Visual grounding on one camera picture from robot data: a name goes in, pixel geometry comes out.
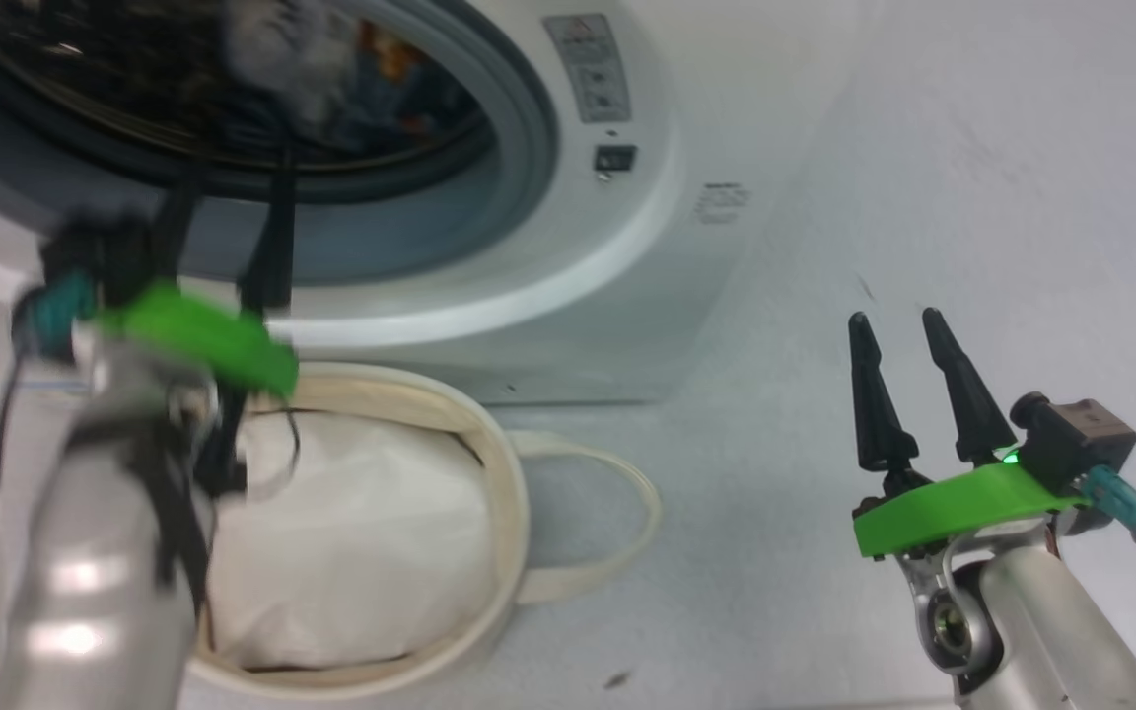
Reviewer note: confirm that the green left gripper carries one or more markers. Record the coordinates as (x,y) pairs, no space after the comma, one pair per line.
(203,335)

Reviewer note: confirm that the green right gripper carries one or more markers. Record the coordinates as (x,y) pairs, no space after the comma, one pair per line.
(962,503)

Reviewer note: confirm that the pale beige garment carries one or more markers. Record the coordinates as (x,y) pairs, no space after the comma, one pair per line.
(282,44)

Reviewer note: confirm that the blue orange-print garment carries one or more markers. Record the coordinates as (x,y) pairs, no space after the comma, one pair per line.
(400,79)

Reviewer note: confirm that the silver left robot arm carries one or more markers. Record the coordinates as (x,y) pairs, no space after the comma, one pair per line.
(85,592)

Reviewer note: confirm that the white front-load washing machine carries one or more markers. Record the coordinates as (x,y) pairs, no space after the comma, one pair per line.
(627,276)

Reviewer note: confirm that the black door latch socket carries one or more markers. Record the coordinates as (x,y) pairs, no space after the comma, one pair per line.
(615,159)

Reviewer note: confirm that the cream canvas laundry basket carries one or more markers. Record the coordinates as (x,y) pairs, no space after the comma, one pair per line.
(499,552)

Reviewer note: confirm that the grey warning sticker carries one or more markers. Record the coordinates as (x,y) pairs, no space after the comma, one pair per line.
(588,69)

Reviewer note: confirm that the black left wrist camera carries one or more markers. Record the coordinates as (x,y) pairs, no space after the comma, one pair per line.
(100,256)

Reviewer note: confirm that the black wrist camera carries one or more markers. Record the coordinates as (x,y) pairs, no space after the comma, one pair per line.
(100,256)
(1076,439)

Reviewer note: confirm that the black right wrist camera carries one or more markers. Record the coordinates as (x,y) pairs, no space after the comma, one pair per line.
(1076,439)

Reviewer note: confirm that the teal left camera connector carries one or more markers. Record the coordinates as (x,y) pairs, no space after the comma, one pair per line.
(55,311)

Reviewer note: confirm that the teal camera connector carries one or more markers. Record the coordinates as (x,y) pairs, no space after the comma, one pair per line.
(55,311)
(1125,503)

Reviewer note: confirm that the teal right camera connector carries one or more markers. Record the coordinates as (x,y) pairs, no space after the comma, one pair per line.
(1125,503)

